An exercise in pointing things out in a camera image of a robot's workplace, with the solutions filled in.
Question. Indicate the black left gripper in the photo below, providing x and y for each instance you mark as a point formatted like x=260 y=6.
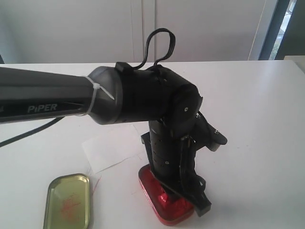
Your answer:
x=172 y=162

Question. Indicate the red stamp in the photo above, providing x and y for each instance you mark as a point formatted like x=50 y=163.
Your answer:
x=166 y=198

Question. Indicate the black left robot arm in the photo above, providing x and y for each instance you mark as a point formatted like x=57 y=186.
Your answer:
x=123 y=94

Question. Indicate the red ink pad tin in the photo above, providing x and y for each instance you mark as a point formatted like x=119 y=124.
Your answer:
x=169 y=211

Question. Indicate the white paper sheet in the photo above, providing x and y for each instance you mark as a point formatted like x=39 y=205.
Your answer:
x=113 y=146

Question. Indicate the gold tin lid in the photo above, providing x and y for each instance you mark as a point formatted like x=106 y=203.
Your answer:
x=68 y=203

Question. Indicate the white zip tie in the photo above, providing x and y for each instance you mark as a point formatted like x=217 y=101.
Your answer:
x=96 y=87

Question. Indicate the white cabinet doors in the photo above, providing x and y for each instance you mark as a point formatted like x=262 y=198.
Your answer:
x=77 y=31

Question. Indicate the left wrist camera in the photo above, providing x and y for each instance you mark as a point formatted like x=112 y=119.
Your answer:
x=214 y=138

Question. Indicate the dark window frame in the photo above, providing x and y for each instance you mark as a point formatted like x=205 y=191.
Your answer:
x=286 y=32

